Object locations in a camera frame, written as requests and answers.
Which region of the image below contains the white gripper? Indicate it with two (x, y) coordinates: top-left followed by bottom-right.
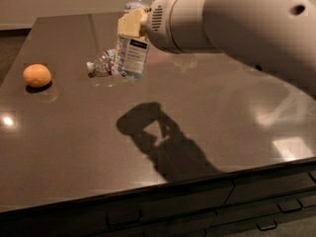
(118, 0), (211, 53)

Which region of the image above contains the blue label plastic bottle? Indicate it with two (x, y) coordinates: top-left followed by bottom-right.
(112, 0), (154, 81)

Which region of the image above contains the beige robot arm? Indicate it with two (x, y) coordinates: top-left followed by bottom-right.
(118, 0), (316, 97)

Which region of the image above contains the clear crushed water bottle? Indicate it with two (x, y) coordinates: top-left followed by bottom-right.
(86, 49), (117, 77)

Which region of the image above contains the orange fruit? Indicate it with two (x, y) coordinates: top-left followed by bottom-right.
(23, 64), (51, 88)

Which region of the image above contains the dark drawer cabinet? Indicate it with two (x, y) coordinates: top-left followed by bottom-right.
(0, 157), (315, 237)

